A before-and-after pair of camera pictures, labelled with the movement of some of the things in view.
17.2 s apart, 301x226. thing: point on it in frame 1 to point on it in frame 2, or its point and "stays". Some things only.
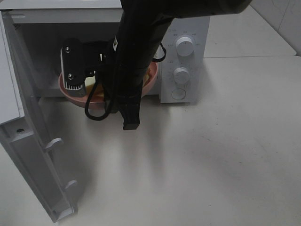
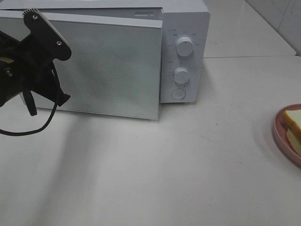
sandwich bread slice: [90, 82] to [292, 118]
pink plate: [78, 97] to [280, 129]
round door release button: [178, 93] stays
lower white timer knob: [181, 75] stays
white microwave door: [23, 134] to [115, 66]
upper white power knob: [185, 46] stays
